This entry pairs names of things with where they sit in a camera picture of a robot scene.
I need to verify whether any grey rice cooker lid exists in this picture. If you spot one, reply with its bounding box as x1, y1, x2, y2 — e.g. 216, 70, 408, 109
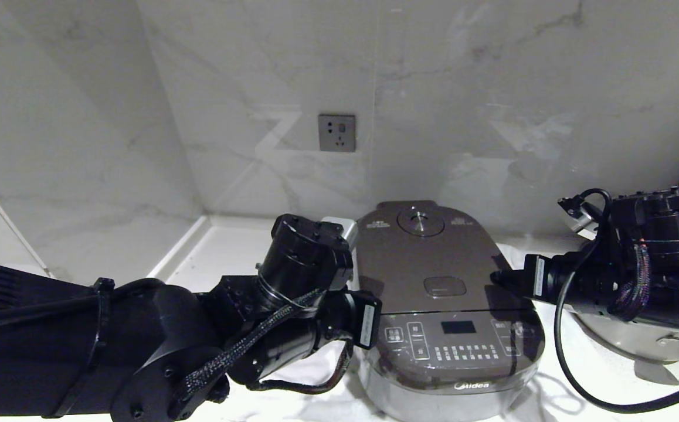
354, 200, 529, 315

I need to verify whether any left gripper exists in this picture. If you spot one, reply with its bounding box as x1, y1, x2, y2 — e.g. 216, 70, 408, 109
228, 290, 383, 387

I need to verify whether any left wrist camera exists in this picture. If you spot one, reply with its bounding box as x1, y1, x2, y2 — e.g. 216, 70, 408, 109
320, 216, 359, 246

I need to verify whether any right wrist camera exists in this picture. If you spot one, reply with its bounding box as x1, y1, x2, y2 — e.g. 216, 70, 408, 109
558, 196, 599, 236

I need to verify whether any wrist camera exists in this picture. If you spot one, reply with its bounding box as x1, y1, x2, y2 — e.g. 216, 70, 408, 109
320, 216, 359, 246
558, 196, 599, 236

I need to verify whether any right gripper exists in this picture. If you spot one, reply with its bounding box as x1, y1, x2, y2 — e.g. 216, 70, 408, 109
489, 253, 613, 321

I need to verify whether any grey wall socket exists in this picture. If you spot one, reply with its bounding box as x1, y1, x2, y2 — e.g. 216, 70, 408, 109
318, 114, 357, 154

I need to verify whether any black cable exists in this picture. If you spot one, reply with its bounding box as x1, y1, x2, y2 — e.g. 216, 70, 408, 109
554, 188, 679, 414
247, 339, 355, 395

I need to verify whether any silver metal bowl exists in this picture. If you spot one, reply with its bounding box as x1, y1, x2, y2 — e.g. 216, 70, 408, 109
573, 309, 679, 365

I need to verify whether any grey rice cooker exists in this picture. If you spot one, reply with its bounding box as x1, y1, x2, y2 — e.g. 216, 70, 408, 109
354, 200, 546, 422

